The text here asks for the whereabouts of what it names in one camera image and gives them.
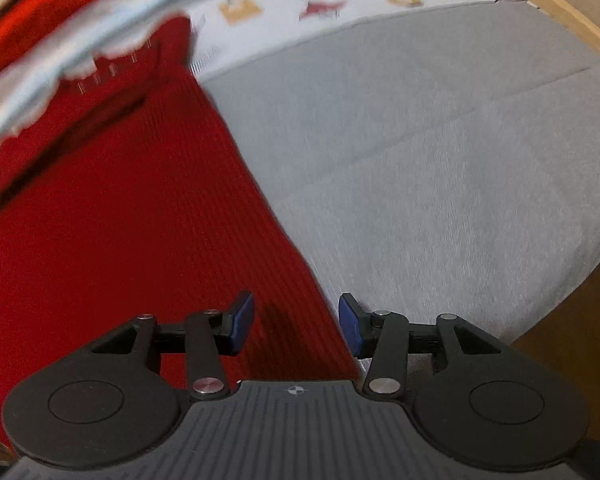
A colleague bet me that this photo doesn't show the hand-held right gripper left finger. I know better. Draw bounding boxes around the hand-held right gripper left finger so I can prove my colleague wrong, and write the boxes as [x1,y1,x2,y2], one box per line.
[91,291,255,402]

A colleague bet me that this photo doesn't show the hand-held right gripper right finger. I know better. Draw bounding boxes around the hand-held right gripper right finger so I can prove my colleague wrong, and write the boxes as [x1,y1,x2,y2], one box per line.
[339,294,502,402]

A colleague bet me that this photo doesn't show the dark red knit sweater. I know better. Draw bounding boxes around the dark red knit sweater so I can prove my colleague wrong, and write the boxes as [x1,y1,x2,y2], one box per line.
[0,14,362,456]

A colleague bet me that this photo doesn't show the deer and lantern printed sheet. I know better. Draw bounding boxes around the deer and lantern printed sheet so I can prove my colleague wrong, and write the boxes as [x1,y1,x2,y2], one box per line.
[184,0,523,82]

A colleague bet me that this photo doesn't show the light blue sheet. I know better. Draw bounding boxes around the light blue sheet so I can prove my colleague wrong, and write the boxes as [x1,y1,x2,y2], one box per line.
[0,0,231,161]

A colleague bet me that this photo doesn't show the bright red folded blanket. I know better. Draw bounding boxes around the bright red folded blanket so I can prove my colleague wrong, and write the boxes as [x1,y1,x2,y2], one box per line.
[0,0,127,92]

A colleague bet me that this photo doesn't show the wooden bed frame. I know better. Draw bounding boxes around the wooden bed frame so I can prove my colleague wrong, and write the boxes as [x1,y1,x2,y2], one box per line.
[457,0,600,63]

